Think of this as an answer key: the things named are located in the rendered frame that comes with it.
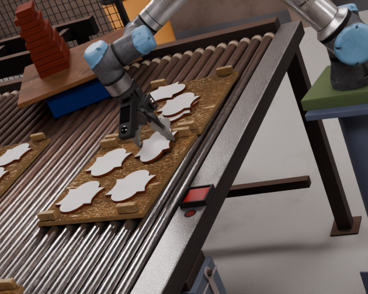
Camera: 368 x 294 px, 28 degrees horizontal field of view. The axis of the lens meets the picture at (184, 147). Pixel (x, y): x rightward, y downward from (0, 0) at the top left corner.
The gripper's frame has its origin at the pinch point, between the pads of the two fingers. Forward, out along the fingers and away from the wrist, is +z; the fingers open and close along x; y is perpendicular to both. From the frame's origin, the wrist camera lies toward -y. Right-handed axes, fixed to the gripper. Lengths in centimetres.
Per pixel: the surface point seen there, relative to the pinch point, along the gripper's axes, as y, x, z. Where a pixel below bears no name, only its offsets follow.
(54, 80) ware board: 50, 66, -8
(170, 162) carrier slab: -8.3, -7.5, 1.4
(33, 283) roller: -56, 11, -7
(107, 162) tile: -5.1, 15.3, -1.8
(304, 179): 70, 4, 82
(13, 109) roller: 59, 104, 2
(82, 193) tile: -21.4, 14.8, -4.5
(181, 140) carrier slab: 3.8, -5.9, 3.3
